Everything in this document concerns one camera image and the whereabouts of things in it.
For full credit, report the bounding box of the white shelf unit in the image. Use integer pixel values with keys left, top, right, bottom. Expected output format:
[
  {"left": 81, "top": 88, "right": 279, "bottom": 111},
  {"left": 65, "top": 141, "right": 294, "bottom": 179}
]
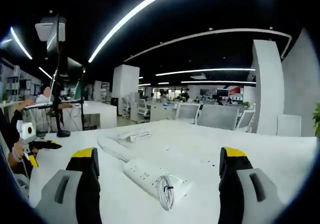
[{"left": 0, "top": 64, "right": 33, "bottom": 102}]

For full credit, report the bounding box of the white office workbench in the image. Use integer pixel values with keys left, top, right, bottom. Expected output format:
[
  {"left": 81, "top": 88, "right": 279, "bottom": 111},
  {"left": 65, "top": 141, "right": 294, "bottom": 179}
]
[{"left": 62, "top": 100, "right": 118, "bottom": 131}]

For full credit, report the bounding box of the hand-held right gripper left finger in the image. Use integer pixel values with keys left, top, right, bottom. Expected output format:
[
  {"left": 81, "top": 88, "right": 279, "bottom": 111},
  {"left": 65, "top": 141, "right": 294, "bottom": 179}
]
[{"left": 34, "top": 147, "right": 103, "bottom": 224}]

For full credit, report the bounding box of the silver laptop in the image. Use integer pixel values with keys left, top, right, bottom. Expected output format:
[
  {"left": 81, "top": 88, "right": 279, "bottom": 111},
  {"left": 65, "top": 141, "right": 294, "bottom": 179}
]
[{"left": 23, "top": 74, "right": 58, "bottom": 110}]

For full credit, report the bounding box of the black stand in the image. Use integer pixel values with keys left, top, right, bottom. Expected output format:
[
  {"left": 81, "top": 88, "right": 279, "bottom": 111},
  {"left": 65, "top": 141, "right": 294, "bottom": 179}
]
[{"left": 46, "top": 14, "right": 85, "bottom": 137}]

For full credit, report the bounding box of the white leaning panel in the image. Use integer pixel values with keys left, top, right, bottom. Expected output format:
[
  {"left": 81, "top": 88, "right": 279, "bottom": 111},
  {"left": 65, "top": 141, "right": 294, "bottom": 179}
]
[{"left": 276, "top": 114, "right": 302, "bottom": 137}]

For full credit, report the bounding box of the white desk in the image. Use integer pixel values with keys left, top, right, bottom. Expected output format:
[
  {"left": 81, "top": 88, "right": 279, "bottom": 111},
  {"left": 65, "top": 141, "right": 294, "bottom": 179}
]
[{"left": 28, "top": 120, "right": 318, "bottom": 224}]

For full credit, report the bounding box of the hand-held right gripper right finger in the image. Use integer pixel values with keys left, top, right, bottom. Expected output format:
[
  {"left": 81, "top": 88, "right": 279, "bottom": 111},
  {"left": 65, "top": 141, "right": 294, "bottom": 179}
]
[{"left": 217, "top": 146, "right": 288, "bottom": 224}]

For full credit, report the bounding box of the white charger with cable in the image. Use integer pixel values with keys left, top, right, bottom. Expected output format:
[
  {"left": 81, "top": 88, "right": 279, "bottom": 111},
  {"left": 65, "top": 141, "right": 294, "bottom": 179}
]
[{"left": 149, "top": 174, "right": 177, "bottom": 212}]

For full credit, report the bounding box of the green board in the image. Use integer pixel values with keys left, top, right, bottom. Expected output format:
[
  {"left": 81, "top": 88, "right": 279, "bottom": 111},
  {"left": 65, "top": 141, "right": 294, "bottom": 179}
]
[{"left": 74, "top": 79, "right": 85, "bottom": 101}]

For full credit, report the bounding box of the ceiling air conditioner unit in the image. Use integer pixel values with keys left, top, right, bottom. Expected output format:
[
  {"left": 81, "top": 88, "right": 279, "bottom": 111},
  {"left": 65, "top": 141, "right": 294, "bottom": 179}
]
[{"left": 34, "top": 15, "right": 67, "bottom": 42}]

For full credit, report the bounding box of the white power strip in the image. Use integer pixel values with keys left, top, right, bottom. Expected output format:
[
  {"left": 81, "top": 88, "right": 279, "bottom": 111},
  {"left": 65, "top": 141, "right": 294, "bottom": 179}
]
[{"left": 122, "top": 159, "right": 192, "bottom": 201}]

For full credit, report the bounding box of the straight ceiling light strip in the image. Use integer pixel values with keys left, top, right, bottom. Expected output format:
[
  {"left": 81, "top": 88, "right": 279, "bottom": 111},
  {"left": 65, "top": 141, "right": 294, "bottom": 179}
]
[{"left": 155, "top": 68, "right": 256, "bottom": 77}]

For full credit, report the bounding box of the person's left hand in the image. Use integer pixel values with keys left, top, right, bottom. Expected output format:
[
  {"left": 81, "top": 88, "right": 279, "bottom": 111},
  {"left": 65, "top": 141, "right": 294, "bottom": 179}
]
[{"left": 11, "top": 141, "right": 26, "bottom": 161}]

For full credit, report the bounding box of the green plant in white pot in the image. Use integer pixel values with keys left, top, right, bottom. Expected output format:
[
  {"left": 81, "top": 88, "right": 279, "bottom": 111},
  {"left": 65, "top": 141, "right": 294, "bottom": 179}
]
[{"left": 312, "top": 103, "right": 320, "bottom": 136}]

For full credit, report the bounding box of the black bin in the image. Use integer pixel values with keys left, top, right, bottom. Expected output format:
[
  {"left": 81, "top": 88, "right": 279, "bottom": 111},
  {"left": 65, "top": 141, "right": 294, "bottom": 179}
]
[{"left": 110, "top": 97, "right": 119, "bottom": 115}]

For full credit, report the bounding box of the white ceiling conduit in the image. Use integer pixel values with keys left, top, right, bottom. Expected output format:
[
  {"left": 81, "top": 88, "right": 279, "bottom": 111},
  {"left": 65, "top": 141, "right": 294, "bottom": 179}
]
[{"left": 123, "top": 28, "right": 293, "bottom": 62}]

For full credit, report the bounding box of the long curved ceiling light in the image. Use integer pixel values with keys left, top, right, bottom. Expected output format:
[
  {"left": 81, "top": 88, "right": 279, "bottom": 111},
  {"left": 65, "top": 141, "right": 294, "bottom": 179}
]
[{"left": 87, "top": 0, "right": 191, "bottom": 63}]

